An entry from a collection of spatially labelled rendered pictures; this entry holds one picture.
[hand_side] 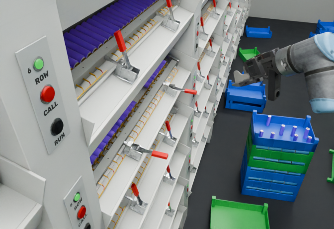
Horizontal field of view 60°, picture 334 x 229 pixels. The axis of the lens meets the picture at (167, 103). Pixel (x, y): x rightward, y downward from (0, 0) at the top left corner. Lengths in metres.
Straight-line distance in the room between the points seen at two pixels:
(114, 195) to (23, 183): 0.28
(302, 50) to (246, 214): 1.10
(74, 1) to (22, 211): 0.24
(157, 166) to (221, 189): 0.98
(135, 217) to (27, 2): 0.63
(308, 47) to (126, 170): 0.59
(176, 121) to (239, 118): 1.36
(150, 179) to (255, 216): 1.00
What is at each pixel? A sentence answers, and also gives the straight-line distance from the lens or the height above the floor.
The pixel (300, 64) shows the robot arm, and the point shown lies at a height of 1.04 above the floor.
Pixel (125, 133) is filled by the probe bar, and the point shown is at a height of 0.99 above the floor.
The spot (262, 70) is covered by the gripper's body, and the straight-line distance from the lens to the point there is 1.01.
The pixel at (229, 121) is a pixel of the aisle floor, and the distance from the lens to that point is 2.33.
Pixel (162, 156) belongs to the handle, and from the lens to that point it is 0.63.
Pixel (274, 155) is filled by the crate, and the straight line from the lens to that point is 1.62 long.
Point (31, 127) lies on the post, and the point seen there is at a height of 1.25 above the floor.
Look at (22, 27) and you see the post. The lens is 0.29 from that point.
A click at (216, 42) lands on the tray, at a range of 1.69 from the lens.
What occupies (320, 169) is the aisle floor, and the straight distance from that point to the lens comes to 2.16.
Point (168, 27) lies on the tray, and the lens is 0.76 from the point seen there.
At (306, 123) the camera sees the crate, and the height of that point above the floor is 0.44.
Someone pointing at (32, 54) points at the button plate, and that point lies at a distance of 0.29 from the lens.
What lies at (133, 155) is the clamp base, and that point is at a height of 0.96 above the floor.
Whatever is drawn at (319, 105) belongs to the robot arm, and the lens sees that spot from 0.88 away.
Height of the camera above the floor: 1.43
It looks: 35 degrees down
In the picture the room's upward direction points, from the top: straight up
